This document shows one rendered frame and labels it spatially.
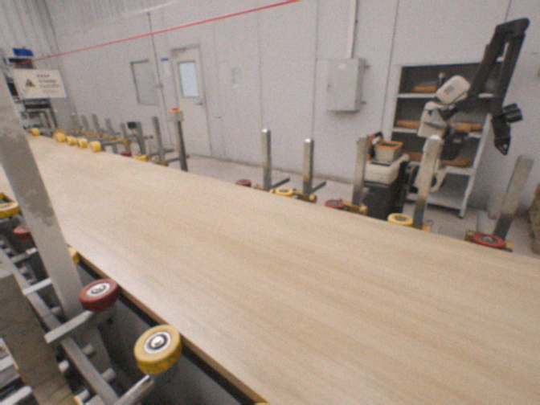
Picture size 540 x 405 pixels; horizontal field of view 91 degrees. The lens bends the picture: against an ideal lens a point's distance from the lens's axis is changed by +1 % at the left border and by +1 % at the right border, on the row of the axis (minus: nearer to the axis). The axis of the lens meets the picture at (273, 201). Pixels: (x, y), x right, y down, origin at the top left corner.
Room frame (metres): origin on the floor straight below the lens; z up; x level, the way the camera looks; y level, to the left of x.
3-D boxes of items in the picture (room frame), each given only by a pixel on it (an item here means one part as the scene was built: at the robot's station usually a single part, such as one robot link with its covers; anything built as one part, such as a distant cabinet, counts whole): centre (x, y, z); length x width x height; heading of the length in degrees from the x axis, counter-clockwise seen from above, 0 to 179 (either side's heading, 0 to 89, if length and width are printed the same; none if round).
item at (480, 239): (0.70, -0.65, 0.85); 0.08 x 0.08 x 0.11
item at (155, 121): (1.99, 0.83, 0.93); 0.04 x 0.04 x 0.48; 53
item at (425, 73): (3.01, -1.81, 0.78); 0.90 x 0.45 x 1.55; 53
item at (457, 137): (1.80, -1.21, 0.99); 0.28 x 0.16 x 0.22; 142
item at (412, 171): (1.93, -1.15, 0.68); 0.28 x 0.27 x 0.25; 142
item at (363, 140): (1.09, -0.37, 0.92); 0.04 x 0.04 x 0.48; 53
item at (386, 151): (2.05, -0.89, 0.87); 0.23 x 0.15 x 0.11; 142
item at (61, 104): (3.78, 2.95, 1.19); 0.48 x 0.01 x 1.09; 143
